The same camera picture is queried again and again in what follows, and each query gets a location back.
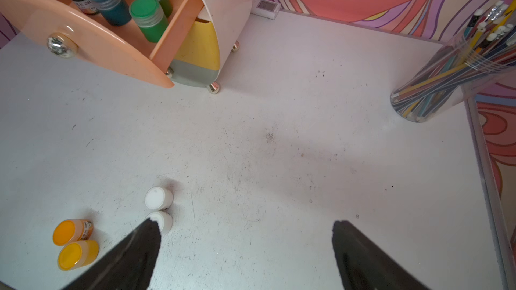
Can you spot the teal paint can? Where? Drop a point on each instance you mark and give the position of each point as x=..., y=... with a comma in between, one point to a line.
x=115, y=12

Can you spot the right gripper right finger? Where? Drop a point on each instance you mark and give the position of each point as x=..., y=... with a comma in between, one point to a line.
x=364, y=265

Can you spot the orange paint can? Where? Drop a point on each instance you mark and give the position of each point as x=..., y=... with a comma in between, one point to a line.
x=73, y=230

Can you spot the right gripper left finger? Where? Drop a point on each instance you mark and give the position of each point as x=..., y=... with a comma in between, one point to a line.
x=129, y=265

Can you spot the clear pencil cup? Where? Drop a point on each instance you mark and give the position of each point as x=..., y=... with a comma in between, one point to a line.
x=480, y=54

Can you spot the round white drawer cabinet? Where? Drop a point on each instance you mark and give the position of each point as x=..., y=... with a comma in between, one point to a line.
x=197, y=42

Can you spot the light green paint can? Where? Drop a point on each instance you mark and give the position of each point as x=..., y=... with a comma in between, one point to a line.
x=150, y=18

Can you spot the white paint can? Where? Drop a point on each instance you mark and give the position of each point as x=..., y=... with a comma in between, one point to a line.
x=163, y=219
x=158, y=198

